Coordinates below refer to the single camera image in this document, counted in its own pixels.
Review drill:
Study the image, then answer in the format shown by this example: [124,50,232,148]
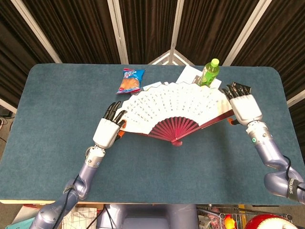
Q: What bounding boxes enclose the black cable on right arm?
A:
[283,155,305,191]

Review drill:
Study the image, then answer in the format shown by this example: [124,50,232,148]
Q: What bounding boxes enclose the black strap with lettering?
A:
[287,177,301,200]

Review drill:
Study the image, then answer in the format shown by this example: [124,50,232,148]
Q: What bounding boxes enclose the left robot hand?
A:
[92,101,126,149]

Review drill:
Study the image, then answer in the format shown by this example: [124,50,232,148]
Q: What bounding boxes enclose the blue and red snack bag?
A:
[116,68,146,95]

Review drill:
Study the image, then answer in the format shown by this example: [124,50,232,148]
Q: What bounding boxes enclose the purple grey robot torso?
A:
[96,204,198,229]

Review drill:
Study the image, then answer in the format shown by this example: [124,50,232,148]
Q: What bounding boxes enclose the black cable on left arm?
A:
[57,175,81,229]

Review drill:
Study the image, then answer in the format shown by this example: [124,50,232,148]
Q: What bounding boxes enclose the brown folding screen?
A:
[0,0,305,113]

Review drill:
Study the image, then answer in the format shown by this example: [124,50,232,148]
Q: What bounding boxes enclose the wire basket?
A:
[197,205,294,229]

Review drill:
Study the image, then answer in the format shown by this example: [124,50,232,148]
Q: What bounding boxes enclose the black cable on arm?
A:
[57,175,81,229]
[283,155,305,191]

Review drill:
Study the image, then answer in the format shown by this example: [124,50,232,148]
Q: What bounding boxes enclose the red and white round object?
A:
[244,214,296,229]

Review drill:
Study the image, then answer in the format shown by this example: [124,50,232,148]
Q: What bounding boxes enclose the green tea bottle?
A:
[199,58,220,88]

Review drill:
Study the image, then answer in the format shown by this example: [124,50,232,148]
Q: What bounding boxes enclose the yellow toy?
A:
[224,214,235,229]

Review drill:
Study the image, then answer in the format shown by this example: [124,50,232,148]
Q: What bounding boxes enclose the blue felt table cover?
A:
[0,63,305,207]

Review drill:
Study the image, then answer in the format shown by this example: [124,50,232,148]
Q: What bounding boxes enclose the red and white folding fan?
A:
[118,82,235,146]

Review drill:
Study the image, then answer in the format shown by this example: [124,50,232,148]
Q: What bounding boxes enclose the white checked cloth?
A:
[61,206,98,229]

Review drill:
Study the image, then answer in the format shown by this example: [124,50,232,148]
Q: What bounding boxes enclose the white paper sheet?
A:
[175,65,222,90]

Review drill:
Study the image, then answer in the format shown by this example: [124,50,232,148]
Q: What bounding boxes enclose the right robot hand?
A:
[221,83,264,126]

